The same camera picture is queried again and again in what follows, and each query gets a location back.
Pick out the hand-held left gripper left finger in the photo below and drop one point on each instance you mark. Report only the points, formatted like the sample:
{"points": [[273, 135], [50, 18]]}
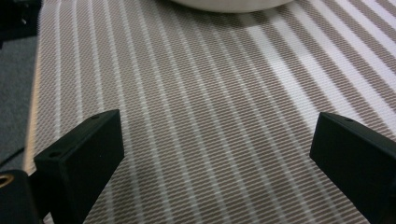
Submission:
{"points": [[77, 161]]}

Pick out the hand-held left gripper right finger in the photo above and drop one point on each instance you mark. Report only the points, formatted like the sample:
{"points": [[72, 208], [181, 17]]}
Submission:
{"points": [[358, 161]]}

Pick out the striped woven placemat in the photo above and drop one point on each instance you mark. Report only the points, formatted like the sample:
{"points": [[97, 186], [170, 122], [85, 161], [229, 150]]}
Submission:
{"points": [[218, 109]]}

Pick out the black stand base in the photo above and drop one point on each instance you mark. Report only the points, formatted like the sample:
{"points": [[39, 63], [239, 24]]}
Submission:
{"points": [[17, 17]]}

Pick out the white bowl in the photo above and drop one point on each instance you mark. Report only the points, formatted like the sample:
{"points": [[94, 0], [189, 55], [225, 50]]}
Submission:
{"points": [[232, 4]]}

